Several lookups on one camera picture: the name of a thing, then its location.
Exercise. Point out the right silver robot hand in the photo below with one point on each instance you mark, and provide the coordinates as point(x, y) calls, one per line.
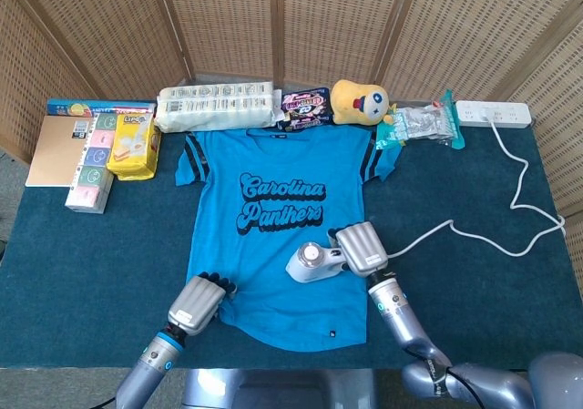
point(362, 249)

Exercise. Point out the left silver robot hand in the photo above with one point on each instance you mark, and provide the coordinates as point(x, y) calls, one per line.
point(196, 304)

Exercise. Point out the white handheld garment steamer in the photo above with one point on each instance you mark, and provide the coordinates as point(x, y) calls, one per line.
point(309, 261)

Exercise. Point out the blue Carolina Panthers t-shirt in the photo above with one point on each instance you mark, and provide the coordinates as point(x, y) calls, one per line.
point(273, 163)

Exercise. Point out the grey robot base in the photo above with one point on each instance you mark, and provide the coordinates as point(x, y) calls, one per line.
point(273, 388)

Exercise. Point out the dark teal table mat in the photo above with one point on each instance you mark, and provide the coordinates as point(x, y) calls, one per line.
point(91, 268)

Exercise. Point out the small light green packet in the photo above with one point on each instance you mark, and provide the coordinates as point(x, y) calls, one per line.
point(391, 131)

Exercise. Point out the clear bag with teal edge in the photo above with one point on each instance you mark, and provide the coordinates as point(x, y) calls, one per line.
point(428, 122)

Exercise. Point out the yellow plush toy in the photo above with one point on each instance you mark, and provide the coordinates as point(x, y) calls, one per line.
point(357, 101)

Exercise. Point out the dark purple pad pack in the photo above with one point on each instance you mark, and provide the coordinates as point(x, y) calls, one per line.
point(305, 108)

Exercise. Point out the pastel tissue box pack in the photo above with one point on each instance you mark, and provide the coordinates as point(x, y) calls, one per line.
point(93, 172)

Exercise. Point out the yellow snack bag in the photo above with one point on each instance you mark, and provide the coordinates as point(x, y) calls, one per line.
point(132, 149)

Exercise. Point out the white power strip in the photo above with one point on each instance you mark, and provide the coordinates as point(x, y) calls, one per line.
point(494, 114)

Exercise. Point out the large white tissue pack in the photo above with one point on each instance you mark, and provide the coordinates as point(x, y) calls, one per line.
point(214, 106)

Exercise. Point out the brown notebook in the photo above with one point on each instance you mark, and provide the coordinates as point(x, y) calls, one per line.
point(52, 154)

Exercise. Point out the blue box with fruit print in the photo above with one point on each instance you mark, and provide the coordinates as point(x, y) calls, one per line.
point(91, 107)

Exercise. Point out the wicker folding screen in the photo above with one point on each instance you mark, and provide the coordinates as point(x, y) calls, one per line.
point(228, 26)

